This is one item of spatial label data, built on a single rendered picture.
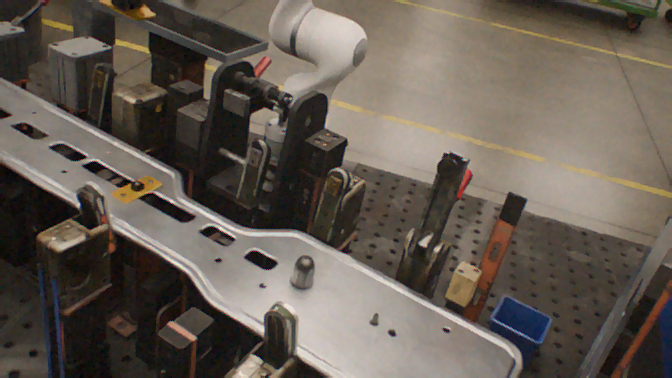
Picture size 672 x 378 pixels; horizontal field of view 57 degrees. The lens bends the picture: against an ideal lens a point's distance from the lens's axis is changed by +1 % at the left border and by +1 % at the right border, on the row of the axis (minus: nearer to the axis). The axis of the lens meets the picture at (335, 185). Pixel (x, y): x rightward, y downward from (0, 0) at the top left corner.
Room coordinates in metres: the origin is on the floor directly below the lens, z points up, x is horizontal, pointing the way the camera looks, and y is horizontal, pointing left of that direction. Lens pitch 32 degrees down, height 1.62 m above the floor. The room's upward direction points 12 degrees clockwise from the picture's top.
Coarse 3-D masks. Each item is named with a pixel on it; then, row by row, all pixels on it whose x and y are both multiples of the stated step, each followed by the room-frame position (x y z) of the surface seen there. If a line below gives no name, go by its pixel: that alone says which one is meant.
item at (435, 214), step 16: (448, 160) 0.77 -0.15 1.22; (464, 160) 0.79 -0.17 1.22; (448, 176) 0.77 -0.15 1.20; (432, 192) 0.79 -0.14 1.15; (448, 192) 0.79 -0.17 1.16; (432, 208) 0.79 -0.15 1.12; (448, 208) 0.78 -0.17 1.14; (432, 224) 0.79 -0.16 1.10; (416, 240) 0.78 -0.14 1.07; (432, 240) 0.77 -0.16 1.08
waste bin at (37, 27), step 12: (0, 0) 3.11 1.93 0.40; (12, 0) 3.15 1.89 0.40; (24, 0) 3.20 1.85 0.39; (36, 0) 3.29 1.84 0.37; (0, 12) 3.11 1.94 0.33; (12, 12) 3.15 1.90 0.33; (24, 12) 3.20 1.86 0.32; (36, 12) 3.29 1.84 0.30; (36, 24) 3.29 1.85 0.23; (36, 36) 3.28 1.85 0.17; (36, 48) 3.27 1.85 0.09; (36, 60) 3.27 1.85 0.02
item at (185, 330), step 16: (176, 320) 0.59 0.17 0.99; (192, 320) 0.60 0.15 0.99; (208, 320) 0.61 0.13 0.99; (160, 336) 0.56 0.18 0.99; (176, 336) 0.57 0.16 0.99; (192, 336) 0.57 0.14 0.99; (208, 336) 0.60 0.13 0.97; (160, 352) 0.56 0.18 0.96; (176, 352) 0.55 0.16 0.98; (192, 352) 0.56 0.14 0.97; (208, 352) 0.60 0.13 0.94; (160, 368) 0.56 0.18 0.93; (176, 368) 0.55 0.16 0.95; (192, 368) 0.57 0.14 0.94; (208, 368) 0.60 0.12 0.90
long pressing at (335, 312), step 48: (0, 96) 1.07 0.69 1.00; (0, 144) 0.90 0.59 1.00; (48, 144) 0.94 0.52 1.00; (96, 144) 0.97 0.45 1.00; (144, 240) 0.73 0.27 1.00; (192, 240) 0.75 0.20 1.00; (240, 240) 0.78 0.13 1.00; (288, 240) 0.80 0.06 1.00; (240, 288) 0.67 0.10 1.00; (288, 288) 0.69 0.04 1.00; (336, 288) 0.71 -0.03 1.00; (384, 288) 0.73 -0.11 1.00; (336, 336) 0.61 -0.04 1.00; (384, 336) 0.63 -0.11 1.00; (432, 336) 0.65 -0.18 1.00; (480, 336) 0.67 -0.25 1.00
